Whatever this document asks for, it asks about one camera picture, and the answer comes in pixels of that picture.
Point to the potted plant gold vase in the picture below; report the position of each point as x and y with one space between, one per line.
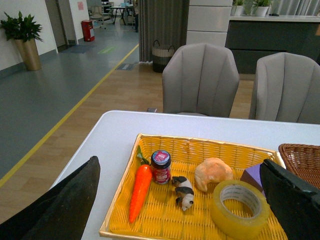
24 31

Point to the grey chair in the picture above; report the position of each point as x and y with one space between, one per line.
200 79
286 88

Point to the dark kitchen counter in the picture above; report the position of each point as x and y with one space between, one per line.
251 38

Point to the purple foam cube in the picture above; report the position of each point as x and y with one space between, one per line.
251 175

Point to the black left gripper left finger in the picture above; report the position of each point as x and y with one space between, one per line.
62 212

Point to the woven laundry basket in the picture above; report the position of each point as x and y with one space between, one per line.
161 55

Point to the yellow wicker basket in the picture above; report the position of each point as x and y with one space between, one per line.
160 218

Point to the grey chair left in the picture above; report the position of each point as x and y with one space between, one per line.
200 79

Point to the grey curtain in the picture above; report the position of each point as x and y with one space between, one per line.
162 20

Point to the brown wicker basket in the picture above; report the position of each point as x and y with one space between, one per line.
303 160

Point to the white potted plant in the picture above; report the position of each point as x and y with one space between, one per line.
261 7

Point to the toy panda figure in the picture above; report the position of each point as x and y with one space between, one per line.
184 192

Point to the croissant bread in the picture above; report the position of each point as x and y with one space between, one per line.
211 170

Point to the orange toy carrot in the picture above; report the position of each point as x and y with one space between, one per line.
143 178

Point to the grey chair right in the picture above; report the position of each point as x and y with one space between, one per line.
286 88

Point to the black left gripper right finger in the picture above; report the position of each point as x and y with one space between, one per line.
294 202

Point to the yellow tape roll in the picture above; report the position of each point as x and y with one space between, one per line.
238 227

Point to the red bin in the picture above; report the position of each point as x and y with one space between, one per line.
88 30

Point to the red-label small jar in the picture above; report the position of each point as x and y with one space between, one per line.
161 166

